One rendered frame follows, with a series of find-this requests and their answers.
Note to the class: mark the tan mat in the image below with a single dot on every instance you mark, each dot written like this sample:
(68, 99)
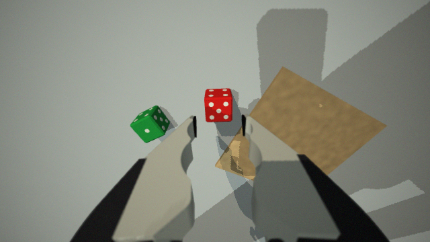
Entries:
(308, 119)

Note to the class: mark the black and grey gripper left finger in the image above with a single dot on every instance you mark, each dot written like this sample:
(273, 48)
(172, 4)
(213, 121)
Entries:
(153, 201)

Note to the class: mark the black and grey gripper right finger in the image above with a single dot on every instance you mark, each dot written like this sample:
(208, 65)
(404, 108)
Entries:
(295, 201)

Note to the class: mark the red die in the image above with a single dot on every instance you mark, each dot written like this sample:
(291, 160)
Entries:
(218, 105)

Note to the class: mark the green die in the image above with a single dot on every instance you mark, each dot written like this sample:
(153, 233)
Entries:
(150, 124)

